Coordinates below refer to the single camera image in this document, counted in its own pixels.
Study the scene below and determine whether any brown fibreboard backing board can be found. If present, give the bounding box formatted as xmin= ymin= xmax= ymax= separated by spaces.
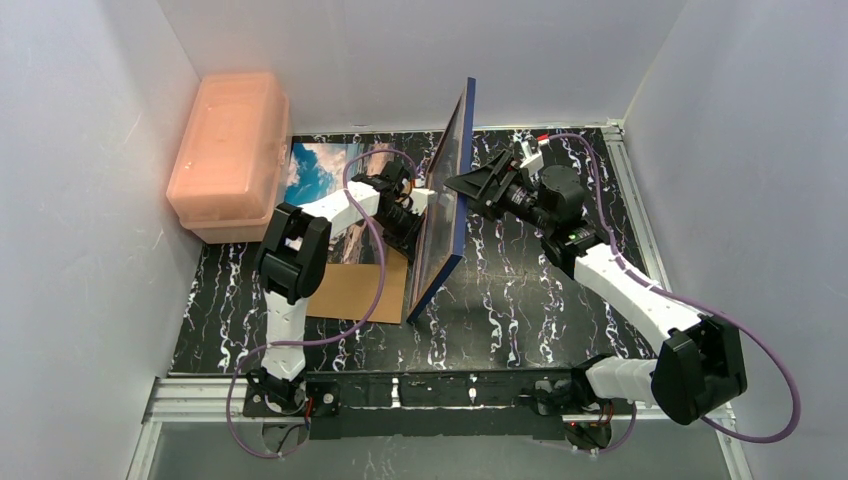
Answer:
xmin=307 ymin=248 xmax=408 ymax=324

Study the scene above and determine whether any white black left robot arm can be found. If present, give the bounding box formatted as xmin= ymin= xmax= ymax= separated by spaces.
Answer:
xmin=255 ymin=161 xmax=436 ymax=382

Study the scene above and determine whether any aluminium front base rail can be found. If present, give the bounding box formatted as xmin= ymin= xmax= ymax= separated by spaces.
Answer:
xmin=128 ymin=371 xmax=751 ymax=479

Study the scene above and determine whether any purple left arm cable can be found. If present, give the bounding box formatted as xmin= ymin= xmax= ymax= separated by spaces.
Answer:
xmin=225 ymin=148 xmax=419 ymax=460

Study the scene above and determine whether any wooden picture frame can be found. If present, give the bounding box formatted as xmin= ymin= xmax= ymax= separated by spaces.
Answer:
xmin=405 ymin=77 xmax=476 ymax=324

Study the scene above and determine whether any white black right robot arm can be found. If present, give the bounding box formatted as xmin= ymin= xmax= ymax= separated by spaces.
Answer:
xmin=444 ymin=153 xmax=748 ymax=425

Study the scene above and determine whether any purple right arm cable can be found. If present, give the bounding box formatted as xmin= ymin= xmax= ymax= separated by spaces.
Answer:
xmin=546 ymin=132 xmax=802 ymax=454

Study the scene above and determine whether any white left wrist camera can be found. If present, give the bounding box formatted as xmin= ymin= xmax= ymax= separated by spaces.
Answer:
xmin=409 ymin=188 xmax=437 ymax=214

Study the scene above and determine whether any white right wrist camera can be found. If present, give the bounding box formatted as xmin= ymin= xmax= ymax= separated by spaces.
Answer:
xmin=520 ymin=134 xmax=550 ymax=176

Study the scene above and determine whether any beach landscape photo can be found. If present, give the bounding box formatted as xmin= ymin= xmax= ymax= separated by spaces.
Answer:
xmin=284 ymin=142 xmax=394 ymax=264

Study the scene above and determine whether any clear acrylic sheet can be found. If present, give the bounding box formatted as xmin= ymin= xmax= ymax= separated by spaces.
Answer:
xmin=410 ymin=98 xmax=465 ymax=313

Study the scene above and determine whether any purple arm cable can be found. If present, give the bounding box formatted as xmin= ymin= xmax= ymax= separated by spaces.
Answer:
xmin=546 ymin=132 xmax=802 ymax=454
xmin=225 ymin=148 xmax=419 ymax=460

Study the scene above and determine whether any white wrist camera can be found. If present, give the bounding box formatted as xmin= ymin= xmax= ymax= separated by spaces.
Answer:
xmin=520 ymin=134 xmax=550 ymax=176
xmin=409 ymin=188 xmax=437 ymax=214

